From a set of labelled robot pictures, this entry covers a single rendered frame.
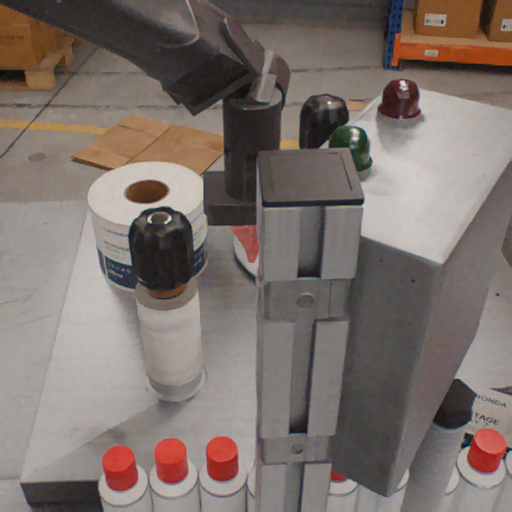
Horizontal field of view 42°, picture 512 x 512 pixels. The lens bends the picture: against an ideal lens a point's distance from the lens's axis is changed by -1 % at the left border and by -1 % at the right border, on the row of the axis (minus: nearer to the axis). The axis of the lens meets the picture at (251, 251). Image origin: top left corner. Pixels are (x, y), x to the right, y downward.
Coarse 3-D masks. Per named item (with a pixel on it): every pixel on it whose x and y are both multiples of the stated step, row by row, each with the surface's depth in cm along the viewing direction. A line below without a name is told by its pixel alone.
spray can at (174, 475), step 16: (160, 448) 68; (176, 448) 68; (160, 464) 67; (176, 464) 67; (192, 464) 71; (160, 480) 69; (176, 480) 68; (192, 480) 70; (160, 496) 69; (176, 496) 69; (192, 496) 70
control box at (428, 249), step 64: (384, 128) 39; (448, 128) 39; (384, 192) 34; (448, 192) 34; (384, 256) 31; (448, 256) 30; (384, 320) 33; (448, 320) 36; (384, 384) 36; (448, 384) 47; (384, 448) 39
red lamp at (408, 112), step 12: (396, 84) 39; (408, 84) 39; (384, 96) 39; (396, 96) 39; (408, 96) 39; (384, 108) 40; (396, 108) 39; (408, 108) 39; (420, 108) 40; (384, 120) 40; (396, 120) 39; (408, 120) 39
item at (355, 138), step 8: (336, 128) 35; (344, 128) 35; (352, 128) 35; (360, 128) 35; (336, 136) 34; (344, 136) 34; (352, 136) 34; (360, 136) 34; (328, 144) 35; (336, 144) 34; (344, 144) 34; (352, 144) 34; (360, 144) 34; (368, 144) 34; (352, 152) 34; (360, 152) 34; (368, 152) 35; (360, 160) 34; (368, 160) 35; (360, 168) 35; (368, 168) 35; (360, 176) 35
